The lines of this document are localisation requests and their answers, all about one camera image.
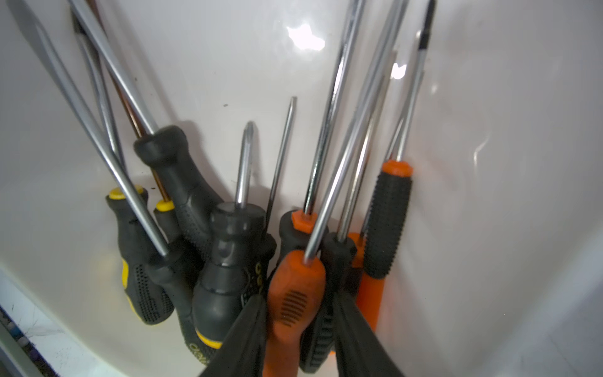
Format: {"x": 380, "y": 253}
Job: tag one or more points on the black dotted yellow screwdriver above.
{"x": 164, "y": 149}

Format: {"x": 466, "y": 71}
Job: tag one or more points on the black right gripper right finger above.
{"x": 358, "y": 350}

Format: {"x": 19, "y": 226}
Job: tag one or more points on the white storage box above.
{"x": 499, "y": 270}

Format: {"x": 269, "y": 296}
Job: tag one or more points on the black yellow stubby screwdriver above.
{"x": 237, "y": 269}

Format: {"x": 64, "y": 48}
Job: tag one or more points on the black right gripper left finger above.
{"x": 243, "y": 351}

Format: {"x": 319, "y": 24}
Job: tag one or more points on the slim orange black screwdriver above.
{"x": 392, "y": 193}

